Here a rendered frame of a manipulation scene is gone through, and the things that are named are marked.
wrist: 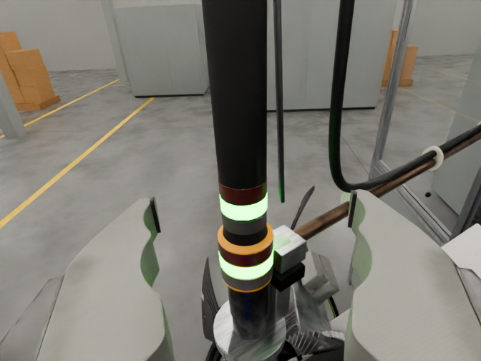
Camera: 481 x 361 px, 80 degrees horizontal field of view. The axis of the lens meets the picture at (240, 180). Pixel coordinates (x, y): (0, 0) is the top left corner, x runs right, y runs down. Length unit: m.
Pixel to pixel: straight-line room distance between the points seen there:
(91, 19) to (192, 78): 7.07
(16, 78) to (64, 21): 6.12
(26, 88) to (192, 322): 7.19
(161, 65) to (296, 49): 3.36
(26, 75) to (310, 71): 6.19
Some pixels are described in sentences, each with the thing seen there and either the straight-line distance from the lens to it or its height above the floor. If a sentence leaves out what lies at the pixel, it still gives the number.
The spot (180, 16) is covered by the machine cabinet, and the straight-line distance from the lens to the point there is 7.37.
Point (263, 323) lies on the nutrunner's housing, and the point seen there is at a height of 1.48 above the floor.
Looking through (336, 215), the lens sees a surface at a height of 1.55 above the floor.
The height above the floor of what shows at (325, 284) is 1.14.
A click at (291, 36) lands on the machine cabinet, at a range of 5.68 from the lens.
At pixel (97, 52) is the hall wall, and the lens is 13.86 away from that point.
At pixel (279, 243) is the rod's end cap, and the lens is 0.26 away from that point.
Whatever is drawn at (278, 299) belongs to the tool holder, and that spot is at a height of 1.50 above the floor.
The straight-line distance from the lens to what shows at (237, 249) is 0.21.
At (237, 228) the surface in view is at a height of 1.60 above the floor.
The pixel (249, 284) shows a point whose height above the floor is 1.55.
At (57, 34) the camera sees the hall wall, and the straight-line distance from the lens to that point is 14.52.
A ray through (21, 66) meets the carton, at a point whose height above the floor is 0.92.
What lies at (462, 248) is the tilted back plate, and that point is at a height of 1.32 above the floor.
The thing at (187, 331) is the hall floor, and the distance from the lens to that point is 2.09.
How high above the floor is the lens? 1.73
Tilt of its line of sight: 30 degrees down
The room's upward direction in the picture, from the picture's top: 3 degrees counter-clockwise
